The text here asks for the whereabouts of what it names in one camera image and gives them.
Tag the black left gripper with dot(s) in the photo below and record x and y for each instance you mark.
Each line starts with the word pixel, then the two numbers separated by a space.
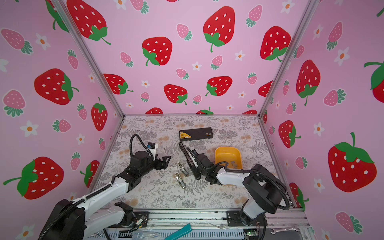
pixel 159 162

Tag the beige staple box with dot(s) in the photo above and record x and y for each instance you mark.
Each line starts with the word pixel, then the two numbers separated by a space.
pixel 183 170
pixel 180 181

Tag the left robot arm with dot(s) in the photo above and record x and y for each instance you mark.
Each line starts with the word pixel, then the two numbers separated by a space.
pixel 79 219

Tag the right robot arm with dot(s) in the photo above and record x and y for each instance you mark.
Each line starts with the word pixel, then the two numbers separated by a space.
pixel 267 192

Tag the yellow plastic tray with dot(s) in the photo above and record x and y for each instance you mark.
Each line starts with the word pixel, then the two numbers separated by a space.
pixel 230 155

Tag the black flat tool case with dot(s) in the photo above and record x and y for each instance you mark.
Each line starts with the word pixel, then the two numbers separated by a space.
pixel 195 134

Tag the teal plastic tool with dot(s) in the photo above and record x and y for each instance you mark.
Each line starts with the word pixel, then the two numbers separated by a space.
pixel 180 233

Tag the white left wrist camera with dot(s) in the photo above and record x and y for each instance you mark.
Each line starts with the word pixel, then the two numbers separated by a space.
pixel 152 149

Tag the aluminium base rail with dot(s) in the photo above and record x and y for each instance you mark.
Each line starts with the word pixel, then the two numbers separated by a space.
pixel 197 218

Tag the grey slotted cable duct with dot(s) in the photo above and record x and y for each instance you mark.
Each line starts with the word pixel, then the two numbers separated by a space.
pixel 202 234

